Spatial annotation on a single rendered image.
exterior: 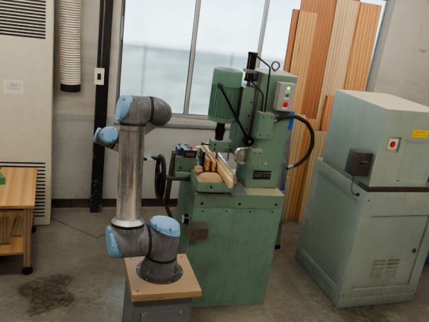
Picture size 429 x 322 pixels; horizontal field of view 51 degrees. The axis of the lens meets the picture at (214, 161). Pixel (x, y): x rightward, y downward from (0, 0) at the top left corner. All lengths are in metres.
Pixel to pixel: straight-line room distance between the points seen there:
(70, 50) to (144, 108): 1.71
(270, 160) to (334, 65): 1.73
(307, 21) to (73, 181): 2.45
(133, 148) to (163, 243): 0.47
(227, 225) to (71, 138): 1.72
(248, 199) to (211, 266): 0.50
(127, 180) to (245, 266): 1.24
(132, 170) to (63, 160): 2.05
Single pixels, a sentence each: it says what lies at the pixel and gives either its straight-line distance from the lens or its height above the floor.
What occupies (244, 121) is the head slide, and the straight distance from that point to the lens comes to 2.72.
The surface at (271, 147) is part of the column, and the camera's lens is 2.79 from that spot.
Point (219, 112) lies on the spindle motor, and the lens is 2.66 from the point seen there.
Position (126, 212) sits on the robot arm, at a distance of 2.05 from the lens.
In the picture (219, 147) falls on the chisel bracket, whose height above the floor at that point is 1.03.
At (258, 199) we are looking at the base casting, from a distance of 2.77.
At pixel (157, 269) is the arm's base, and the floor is 0.64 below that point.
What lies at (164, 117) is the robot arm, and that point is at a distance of 2.03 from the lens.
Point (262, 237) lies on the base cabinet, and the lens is 2.91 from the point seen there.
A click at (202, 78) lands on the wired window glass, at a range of 4.05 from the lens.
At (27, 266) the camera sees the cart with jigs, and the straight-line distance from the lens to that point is 3.28.
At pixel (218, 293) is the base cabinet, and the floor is 0.10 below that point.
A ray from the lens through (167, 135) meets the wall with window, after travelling 4.03.
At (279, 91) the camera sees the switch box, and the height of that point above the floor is 1.43.
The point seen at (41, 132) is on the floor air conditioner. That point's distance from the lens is 3.63.
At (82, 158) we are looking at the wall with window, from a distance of 4.01.
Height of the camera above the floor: 1.83
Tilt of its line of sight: 19 degrees down
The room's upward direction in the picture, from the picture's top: 8 degrees clockwise
